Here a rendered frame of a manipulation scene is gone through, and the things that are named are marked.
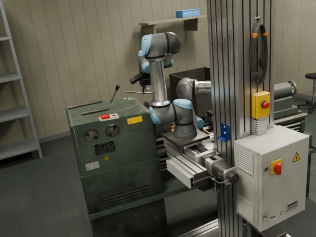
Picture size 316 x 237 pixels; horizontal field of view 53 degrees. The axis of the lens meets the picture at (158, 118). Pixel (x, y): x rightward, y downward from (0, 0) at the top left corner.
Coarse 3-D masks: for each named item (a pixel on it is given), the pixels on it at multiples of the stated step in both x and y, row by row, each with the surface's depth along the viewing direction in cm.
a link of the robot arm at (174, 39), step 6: (168, 36) 176; (174, 36) 178; (174, 42) 177; (180, 42) 182; (174, 48) 180; (180, 48) 186; (168, 54) 195; (174, 54) 195; (168, 60) 205; (168, 66) 220
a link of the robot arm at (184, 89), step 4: (180, 84) 225; (184, 84) 223; (188, 84) 224; (176, 88) 226; (180, 88) 222; (184, 88) 221; (188, 88) 222; (176, 92) 226; (180, 92) 222; (184, 92) 221; (188, 92) 221; (180, 96) 222; (184, 96) 221; (188, 96) 221; (192, 100) 224; (192, 104) 227; (196, 120) 228; (196, 124) 228
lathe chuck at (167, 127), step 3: (168, 123) 248; (159, 126) 246; (162, 126) 247; (165, 126) 248; (168, 126) 249; (159, 129) 247; (162, 129) 248; (168, 129) 251; (159, 132) 249; (162, 132) 250; (165, 132) 252; (159, 135) 253; (162, 135) 255
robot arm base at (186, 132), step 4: (176, 124) 197; (180, 124) 194; (184, 124) 193; (188, 124) 194; (192, 124) 196; (176, 128) 197; (180, 128) 195; (184, 128) 194; (188, 128) 194; (192, 128) 196; (176, 132) 197; (180, 132) 195; (184, 132) 194; (188, 132) 194; (192, 132) 195; (196, 132) 198; (176, 136) 197; (180, 136) 195; (184, 136) 194; (188, 136) 194; (192, 136) 196
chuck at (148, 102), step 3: (144, 102) 260; (147, 102) 252; (150, 102) 252; (144, 105) 262; (147, 105) 254; (150, 105) 248; (156, 126) 245; (156, 129) 246; (156, 132) 248; (156, 135) 251
